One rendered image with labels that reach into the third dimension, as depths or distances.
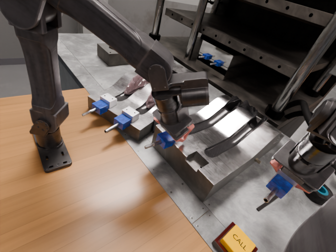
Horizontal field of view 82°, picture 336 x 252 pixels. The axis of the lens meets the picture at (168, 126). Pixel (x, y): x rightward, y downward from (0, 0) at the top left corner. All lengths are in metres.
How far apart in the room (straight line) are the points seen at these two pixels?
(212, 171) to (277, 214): 0.25
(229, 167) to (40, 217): 0.49
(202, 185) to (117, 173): 0.25
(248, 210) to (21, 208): 0.59
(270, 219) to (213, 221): 0.18
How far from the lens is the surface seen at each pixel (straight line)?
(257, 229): 0.65
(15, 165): 0.67
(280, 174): 0.59
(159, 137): 0.57
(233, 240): 0.55
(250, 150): 0.70
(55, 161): 0.63
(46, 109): 0.55
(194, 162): 0.59
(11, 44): 2.96
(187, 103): 0.43
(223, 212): 0.62
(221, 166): 0.59
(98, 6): 0.40
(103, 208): 0.55
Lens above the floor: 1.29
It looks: 38 degrees down
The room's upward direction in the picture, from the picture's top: 16 degrees clockwise
